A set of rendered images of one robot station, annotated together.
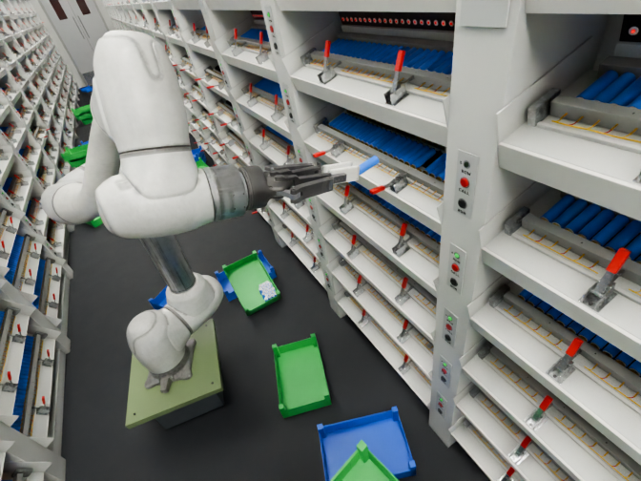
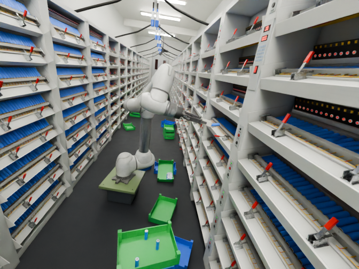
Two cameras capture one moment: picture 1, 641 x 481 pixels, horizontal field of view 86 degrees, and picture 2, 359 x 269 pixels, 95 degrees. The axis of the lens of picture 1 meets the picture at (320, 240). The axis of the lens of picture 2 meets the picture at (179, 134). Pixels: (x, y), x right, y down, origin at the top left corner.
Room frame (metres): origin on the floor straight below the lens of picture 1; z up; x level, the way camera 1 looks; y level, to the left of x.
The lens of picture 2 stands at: (-0.38, -0.17, 1.32)
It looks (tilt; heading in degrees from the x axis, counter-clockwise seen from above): 21 degrees down; 15
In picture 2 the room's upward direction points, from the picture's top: 7 degrees clockwise
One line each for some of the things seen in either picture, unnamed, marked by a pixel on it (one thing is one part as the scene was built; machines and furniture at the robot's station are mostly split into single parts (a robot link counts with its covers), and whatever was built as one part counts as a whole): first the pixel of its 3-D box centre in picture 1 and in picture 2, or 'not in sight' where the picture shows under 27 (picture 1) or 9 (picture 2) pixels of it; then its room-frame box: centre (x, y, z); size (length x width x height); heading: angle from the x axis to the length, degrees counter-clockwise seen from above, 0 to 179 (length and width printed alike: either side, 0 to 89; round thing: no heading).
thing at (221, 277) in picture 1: (245, 274); (165, 167); (1.52, 0.47, 0.04); 0.30 x 0.20 x 0.08; 112
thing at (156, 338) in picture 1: (155, 337); (125, 163); (0.88, 0.68, 0.39); 0.18 x 0.16 x 0.22; 138
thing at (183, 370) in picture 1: (168, 364); (123, 175); (0.85, 0.69, 0.26); 0.22 x 0.18 x 0.06; 2
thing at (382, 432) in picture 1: (364, 449); (171, 248); (0.48, 0.01, 0.04); 0.30 x 0.20 x 0.08; 91
